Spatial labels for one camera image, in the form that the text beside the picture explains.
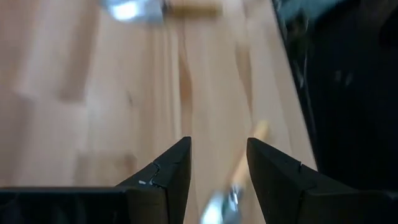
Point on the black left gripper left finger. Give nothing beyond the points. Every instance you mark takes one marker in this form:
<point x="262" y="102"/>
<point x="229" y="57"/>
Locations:
<point x="174" y="180"/>

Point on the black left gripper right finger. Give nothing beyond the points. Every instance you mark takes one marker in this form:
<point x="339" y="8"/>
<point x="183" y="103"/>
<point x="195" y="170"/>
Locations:
<point x="273" y="180"/>

